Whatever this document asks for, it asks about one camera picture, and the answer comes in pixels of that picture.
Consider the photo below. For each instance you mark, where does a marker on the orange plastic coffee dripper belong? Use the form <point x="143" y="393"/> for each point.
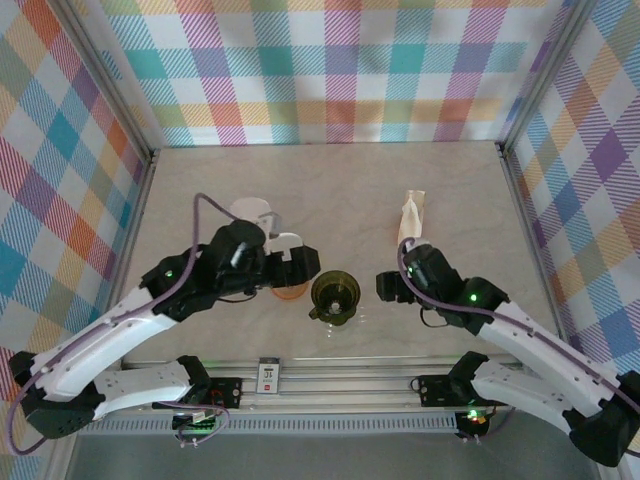
<point x="290" y="294"/>

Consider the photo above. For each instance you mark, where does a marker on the green coffee dripper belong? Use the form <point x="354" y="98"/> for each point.
<point x="325" y="287"/>

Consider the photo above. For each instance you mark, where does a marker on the plain clear glass server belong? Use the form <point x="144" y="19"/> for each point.
<point x="352" y="322"/>

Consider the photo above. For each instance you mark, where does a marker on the grey plastic coffee dripper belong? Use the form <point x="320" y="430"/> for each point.
<point x="250" y="209"/>

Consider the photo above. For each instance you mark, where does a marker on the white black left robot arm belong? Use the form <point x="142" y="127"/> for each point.
<point x="100" y="350"/>

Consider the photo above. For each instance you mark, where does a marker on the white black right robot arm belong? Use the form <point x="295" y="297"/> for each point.
<point x="540" y="390"/>

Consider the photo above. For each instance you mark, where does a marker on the white label card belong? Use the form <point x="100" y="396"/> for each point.
<point x="269" y="375"/>

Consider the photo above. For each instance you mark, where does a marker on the right controller board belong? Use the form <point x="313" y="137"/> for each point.
<point x="472" y="419"/>

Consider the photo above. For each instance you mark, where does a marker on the controller board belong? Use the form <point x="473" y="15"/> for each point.
<point x="472" y="419"/>
<point x="197" y="426"/>

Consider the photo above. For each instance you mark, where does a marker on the left controller board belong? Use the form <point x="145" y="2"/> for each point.
<point x="197" y="426"/>

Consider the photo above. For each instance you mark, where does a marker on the aluminium mounting rail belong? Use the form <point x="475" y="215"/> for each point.
<point x="350" y="385"/>

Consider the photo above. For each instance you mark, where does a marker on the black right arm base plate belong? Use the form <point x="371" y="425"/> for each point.
<point x="435" y="390"/>

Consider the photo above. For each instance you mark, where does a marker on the aluminium table side rail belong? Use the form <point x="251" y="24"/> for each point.
<point x="515" y="185"/>
<point x="129" y="240"/>

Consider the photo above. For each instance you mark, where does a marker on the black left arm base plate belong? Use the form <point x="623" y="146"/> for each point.
<point x="227" y="387"/>

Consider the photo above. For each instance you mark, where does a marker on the aluminium frame post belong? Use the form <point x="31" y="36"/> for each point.
<point x="545" y="75"/>
<point x="111" y="80"/>

